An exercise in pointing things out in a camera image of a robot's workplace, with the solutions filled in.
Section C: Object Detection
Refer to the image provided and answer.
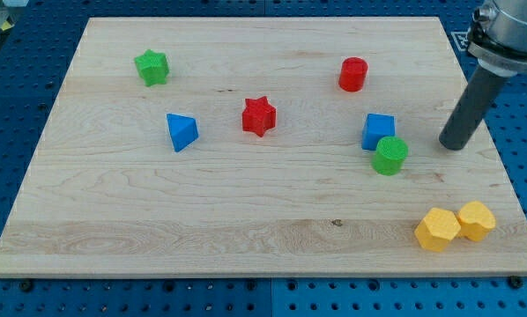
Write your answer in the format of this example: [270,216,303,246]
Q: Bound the green cylinder block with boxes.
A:
[371,136,408,176]

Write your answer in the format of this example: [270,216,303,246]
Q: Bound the red star block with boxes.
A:
[241,96,277,137]

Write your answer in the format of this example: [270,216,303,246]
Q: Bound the blue triangle block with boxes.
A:
[167,114,198,152]

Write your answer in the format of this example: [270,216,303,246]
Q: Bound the light wooden board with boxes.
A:
[0,17,527,279]

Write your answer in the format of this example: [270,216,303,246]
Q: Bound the blue cube block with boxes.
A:
[361,114,396,151]

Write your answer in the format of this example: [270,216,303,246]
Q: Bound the red cylinder block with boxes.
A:
[338,56,368,92]

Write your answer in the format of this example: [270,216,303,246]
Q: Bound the green star block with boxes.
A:
[134,49,170,86]

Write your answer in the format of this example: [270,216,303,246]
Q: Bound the yellow hexagon block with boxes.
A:
[414,208,461,252]

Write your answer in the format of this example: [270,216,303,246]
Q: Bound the yellow heart block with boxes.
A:
[456,201,496,242]

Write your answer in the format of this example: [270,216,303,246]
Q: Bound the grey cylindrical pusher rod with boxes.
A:
[439,65,512,151]

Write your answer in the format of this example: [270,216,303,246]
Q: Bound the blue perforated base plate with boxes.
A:
[0,0,527,316]

